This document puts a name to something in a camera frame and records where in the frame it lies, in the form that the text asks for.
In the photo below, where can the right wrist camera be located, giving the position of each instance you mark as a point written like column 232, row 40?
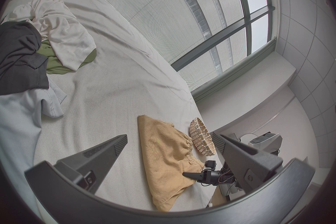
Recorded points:
column 210, row 165

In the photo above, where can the pale blue garment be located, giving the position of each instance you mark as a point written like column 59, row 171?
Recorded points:
column 18, row 118

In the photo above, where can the white garment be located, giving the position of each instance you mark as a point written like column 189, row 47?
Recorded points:
column 65, row 31

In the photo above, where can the green garment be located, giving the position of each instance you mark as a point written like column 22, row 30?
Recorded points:
column 55, row 65

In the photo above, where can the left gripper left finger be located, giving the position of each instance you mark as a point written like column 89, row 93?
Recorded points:
column 99, row 160

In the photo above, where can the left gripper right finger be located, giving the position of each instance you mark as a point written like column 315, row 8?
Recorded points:
column 238, row 162

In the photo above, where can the window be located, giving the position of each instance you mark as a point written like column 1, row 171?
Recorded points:
column 170, row 7

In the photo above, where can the dark grey garment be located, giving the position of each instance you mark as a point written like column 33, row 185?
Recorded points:
column 18, row 60

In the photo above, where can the round woven basket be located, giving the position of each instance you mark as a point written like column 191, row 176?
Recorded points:
column 202, row 139

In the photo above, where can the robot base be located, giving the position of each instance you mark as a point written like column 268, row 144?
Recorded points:
column 228, row 189

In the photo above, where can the bed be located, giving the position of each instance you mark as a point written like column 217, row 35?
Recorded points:
column 118, row 73

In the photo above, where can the grey-green curtain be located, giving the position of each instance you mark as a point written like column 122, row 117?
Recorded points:
column 236, row 70

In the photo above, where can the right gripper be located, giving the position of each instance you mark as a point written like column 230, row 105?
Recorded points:
column 210, row 177

